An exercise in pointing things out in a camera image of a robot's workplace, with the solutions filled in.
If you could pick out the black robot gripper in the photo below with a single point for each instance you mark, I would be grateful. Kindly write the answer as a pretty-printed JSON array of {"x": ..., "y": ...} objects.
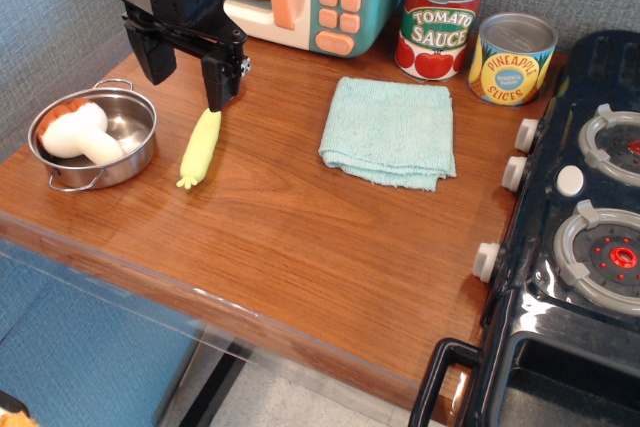
[{"x": 155, "y": 28}]

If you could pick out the light blue cloth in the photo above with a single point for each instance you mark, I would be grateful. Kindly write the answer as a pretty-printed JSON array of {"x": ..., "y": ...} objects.
[{"x": 390, "y": 134}]

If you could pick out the grey stove knob bottom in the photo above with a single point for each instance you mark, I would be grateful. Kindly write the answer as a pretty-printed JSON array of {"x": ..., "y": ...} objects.
[{"x": 485, "y": 261}]

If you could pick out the grey stove knob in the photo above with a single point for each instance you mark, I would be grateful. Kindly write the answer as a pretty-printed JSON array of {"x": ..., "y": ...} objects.
[
  {"x": 526, "y": 134},
  {"x": 485, "y": 261},
  {"x": 513, "y": 173}
]

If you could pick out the small steel pot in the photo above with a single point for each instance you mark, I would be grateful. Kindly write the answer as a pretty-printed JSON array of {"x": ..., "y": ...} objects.
[{"x": 132, "y": 121}]

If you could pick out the white plush mushroom toy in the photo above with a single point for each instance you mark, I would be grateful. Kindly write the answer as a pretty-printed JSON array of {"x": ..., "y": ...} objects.
[{"x": 78, "y": 127}]

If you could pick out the tomato sauce can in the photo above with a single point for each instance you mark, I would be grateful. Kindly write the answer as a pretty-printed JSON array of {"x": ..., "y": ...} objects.
[{"x": 433, "y": 37}]

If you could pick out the pineapple slices can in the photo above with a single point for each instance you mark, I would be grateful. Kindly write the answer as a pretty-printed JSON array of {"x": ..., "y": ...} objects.
[{"x": 513, "y": 53}]

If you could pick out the grey stove knob middle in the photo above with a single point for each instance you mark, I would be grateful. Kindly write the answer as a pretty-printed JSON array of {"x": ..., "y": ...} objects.
[{"x": 513, "y": 173}]

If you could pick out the grey stove knob top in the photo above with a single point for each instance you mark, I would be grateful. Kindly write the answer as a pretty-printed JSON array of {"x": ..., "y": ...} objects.
[{"x": 526, "y": 134}]

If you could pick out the orange plush toy corner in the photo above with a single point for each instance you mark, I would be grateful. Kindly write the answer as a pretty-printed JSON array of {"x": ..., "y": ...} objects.
[{"x": 17, "y": 419}]

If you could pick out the black toy stove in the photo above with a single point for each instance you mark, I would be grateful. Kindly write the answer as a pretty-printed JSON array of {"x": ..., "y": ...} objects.
[{"x": 560, "y": 344}]

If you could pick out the yellow handled metal spoon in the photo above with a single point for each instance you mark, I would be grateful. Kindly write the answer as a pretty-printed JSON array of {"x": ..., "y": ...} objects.
[{"x": 200, "y": 149}]

